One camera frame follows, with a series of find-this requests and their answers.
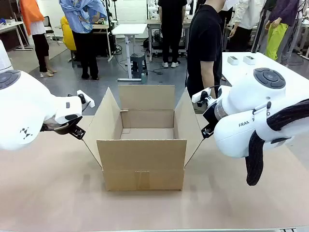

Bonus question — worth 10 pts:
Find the white standing desk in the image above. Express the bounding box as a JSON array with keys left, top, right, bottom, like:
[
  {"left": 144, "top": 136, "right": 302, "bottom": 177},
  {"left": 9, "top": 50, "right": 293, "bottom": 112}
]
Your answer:
[{"left": 112, "top": 23, "right": 148, "bottom": 82}]

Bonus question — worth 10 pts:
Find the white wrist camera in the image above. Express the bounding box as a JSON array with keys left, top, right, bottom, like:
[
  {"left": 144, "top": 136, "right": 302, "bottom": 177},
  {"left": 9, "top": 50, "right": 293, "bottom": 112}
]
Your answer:
[
  {"left": 191, "top": 88, "right": 211, "bottom": 103},
  {"left": 76, "top": 90, "right": 95, "bottom": 109}
]

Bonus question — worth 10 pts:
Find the white side table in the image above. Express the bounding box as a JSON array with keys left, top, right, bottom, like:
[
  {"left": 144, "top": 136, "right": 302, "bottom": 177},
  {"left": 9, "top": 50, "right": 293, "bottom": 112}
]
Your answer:
[{"left": 0, "top": 21, "right": 34, "bottom": 51}]

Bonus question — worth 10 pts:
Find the person in black polo shirt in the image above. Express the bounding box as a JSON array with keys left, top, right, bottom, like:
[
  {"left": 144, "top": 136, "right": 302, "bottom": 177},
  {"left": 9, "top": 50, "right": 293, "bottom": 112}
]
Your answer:
[{"left": 186, "top": 0, "right": 226, "bottom": 97}]

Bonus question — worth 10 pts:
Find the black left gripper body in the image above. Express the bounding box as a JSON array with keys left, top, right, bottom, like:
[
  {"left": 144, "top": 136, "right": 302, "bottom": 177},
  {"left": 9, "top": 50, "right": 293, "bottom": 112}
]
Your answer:
[{"left": 40, "top": 116, "right": 83, "bottom": 133}]

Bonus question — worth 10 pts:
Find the grey plastic stool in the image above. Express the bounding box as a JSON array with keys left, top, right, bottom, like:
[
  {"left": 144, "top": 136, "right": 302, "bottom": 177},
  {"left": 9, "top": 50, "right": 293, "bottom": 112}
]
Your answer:
[{"left": 129, "top": 53, "right": 148, "bottom": 79}]

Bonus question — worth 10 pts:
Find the person in dark clothes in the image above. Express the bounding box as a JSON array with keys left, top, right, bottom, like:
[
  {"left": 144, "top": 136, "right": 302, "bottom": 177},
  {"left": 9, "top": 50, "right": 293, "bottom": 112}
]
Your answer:
[{"left": 221, "top": 7, "right": 234, "bottom": 52}]

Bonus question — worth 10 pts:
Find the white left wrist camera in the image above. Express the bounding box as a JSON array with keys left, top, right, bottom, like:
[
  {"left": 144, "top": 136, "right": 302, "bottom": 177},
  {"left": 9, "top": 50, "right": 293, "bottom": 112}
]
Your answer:
[{"left": 76, "top": 90, "right": 95, "bottom": 109}]

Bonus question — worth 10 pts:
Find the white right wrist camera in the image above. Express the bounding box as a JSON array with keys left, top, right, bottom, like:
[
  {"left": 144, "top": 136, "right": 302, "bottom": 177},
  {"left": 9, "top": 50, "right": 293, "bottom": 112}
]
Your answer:
[{"left": 191, "top": 88, "right": 211, "bottom": 103}]

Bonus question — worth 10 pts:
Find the person in purple top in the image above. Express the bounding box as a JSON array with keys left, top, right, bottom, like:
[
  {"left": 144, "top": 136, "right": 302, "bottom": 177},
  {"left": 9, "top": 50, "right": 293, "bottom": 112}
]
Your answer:
[{"left": 264, "top": 0, "right": 305, "bottom": 63}]

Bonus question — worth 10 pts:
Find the person in blue shirt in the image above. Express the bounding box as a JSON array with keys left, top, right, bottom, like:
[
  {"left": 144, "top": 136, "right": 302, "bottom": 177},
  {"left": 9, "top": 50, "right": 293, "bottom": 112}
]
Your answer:
[{"left": 58, "top": 0, "right": 108, "bottom": 81}]

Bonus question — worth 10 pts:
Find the yellow chair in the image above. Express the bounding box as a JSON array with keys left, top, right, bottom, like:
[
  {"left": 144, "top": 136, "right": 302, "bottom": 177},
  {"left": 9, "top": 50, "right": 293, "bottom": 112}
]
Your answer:
[{"left": 60, "top": 15, "right": 77, "bottom": 51}]

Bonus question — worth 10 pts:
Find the black stand pole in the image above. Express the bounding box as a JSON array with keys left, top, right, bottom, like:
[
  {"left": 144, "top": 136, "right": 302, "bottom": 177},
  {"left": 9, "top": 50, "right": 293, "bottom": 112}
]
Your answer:
[{"left": 251, "top": 0, "right": 272, "bottom": 54}]

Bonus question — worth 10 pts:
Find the person in white shirt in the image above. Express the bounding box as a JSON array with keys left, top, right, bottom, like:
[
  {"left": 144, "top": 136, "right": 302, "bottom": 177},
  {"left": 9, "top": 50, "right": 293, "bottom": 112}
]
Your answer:
[{"left": 228, "top": 0, "right": 266, "bottom": 53}]

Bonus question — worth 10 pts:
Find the large white table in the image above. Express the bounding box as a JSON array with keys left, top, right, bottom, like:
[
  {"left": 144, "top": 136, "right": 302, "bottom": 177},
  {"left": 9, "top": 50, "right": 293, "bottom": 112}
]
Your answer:
[{"left": 221, "top": 51, "right": 309, "bottom": 102}]

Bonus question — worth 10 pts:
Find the cluttered desk with green device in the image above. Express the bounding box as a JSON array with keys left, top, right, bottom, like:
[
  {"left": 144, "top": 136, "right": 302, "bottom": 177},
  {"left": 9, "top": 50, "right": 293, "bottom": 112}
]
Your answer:
[{"left": 92, "top": 20, "right": 115, "bottom": 62}]

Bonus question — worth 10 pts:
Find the black office chair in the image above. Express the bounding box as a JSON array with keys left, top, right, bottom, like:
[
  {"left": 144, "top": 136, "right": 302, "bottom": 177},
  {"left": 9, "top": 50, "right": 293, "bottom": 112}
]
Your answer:
[{"left": 43, "top": 15, "right": 64, "bottom": 46}]

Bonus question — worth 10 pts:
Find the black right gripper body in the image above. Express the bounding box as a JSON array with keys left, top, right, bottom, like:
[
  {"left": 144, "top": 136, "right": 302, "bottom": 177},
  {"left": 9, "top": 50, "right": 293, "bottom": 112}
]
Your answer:
[{"left": 202, "top": 103, "right": 219, "bottom": 129}]

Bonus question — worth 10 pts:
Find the person in black outfit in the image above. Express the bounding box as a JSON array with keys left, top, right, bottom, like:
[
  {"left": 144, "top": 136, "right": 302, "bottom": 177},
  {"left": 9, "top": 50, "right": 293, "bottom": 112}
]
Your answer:
[{"left": 157, "top": 0, "right": 188, "bottom": 69}]

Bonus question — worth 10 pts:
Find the grey work table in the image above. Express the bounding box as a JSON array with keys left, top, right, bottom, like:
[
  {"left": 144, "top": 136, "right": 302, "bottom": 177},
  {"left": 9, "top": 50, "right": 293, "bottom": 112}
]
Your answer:
[{"left": 145, "top": 18, "right": 193, "bottom": 62}]

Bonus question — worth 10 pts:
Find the person's right forearm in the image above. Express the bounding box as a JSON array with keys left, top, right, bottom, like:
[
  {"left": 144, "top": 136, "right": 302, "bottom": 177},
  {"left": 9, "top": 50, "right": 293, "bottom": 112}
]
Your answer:
[{"left": 201, "top": 60, "right": 217, "bottom": 98}]

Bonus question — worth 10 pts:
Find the brown cardboard box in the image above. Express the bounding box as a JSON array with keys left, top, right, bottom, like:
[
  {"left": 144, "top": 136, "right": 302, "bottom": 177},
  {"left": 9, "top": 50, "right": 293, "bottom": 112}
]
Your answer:
[{"left": 82, "top": 84, "right": 210, "bottom": 192}]

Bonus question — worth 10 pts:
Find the person in orange top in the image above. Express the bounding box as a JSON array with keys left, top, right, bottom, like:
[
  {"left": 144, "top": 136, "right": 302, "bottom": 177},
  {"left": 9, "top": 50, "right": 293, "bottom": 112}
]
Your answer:
[{"left": 19, "top": 0, "right": 58, "bottom": 78}]

